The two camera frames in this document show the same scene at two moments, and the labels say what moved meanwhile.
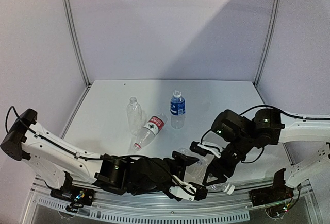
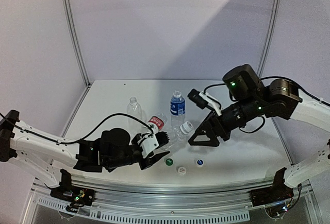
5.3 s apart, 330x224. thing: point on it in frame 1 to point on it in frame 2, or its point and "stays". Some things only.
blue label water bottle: [177, 110] stays
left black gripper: [183, 161] to [151, 161]
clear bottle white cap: [195, 171] to [179, 139]
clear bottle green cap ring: [134, 117] stays
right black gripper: [212, 169] to [213, 119]
